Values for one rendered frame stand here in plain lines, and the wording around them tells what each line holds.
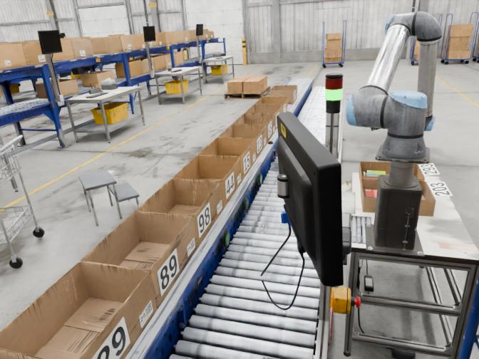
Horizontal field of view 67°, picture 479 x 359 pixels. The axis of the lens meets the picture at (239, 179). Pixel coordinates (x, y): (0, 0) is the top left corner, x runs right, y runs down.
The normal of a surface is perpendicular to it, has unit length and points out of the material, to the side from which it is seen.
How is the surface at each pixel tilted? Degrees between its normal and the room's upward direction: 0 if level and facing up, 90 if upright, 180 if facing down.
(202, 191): 89
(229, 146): 90
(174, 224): 89
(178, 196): 90
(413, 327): 0
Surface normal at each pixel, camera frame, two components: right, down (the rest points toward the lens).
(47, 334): 0.96, 0.04
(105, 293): -0.27, 0.38
